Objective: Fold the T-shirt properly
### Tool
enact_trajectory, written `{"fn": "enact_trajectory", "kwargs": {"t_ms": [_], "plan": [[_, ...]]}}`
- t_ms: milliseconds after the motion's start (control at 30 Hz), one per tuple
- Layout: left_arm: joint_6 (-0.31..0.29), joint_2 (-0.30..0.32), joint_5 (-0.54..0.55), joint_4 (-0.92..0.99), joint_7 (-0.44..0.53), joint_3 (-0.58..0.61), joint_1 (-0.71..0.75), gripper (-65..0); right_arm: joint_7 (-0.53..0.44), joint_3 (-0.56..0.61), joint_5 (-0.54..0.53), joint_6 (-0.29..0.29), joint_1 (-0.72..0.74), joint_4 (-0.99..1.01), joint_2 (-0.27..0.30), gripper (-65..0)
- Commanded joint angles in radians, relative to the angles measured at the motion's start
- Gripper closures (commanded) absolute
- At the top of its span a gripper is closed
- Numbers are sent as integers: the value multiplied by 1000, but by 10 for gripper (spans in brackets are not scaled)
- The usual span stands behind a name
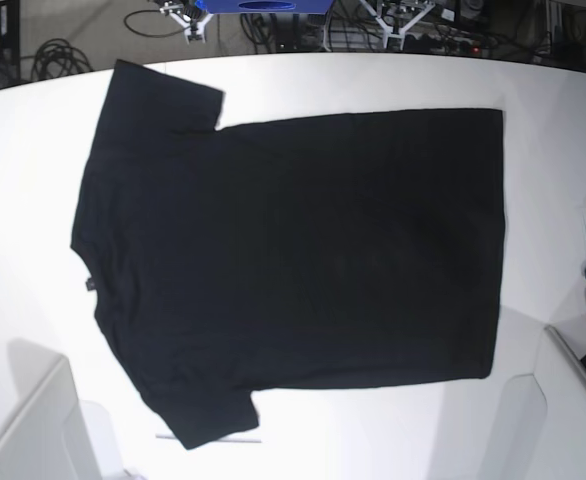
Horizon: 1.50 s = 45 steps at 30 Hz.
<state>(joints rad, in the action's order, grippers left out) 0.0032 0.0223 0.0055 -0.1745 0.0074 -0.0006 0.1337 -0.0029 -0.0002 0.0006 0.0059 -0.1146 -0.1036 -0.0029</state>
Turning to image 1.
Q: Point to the black T-shirt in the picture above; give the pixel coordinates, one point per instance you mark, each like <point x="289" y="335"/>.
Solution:
<point x="356" y="250"/>

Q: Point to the blue plastic bin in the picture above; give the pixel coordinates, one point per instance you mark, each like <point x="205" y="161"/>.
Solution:
<point x="265" y="6"/>

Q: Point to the power strip with red light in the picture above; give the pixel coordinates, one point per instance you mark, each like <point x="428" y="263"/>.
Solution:
<point x="445" y="46"/>

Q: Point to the white left corner box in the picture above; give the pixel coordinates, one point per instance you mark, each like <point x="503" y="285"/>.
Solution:
<point x="45" y="436"/>

